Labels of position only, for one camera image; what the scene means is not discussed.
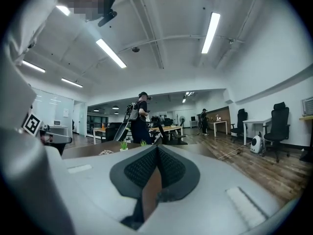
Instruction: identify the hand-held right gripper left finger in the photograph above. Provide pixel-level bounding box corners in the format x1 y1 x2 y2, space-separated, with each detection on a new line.
109 145 158 198

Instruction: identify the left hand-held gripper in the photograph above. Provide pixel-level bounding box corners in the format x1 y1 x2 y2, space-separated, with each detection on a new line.
21 111 73 156

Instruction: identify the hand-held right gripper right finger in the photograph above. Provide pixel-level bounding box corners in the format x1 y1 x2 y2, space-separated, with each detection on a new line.
156 145 201 203

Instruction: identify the brown desk mat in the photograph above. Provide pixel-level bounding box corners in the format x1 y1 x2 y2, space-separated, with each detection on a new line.
141 165 163 223

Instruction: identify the white desk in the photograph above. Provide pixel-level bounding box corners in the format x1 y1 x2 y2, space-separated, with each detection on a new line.
242 117 272 146

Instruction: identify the long wooden table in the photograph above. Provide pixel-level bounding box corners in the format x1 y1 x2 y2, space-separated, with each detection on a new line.
92 124 184 145

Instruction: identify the long ceiling light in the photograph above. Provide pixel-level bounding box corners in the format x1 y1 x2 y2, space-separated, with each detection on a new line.
21 60 46 73
55 4 72 17
61 77 84 88
201 12 221 54
95 38 127 69

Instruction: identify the white table with wooden top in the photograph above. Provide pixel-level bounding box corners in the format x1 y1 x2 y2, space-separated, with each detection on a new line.
206 119 228 137

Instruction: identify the white round carrier backpack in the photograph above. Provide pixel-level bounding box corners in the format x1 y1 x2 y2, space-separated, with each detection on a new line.
249 132 265 155

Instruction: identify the person's white shirt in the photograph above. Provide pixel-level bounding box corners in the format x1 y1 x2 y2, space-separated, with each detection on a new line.
7 0 74 66

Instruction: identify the tall black office chair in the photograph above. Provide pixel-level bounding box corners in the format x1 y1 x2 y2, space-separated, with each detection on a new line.
262 101 292 163

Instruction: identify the white air conditioner unit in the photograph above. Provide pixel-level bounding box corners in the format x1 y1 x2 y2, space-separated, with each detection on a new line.
301 96 313 117

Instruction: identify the black head-worn camera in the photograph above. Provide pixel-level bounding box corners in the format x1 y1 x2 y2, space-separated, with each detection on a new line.
97 0 118 28

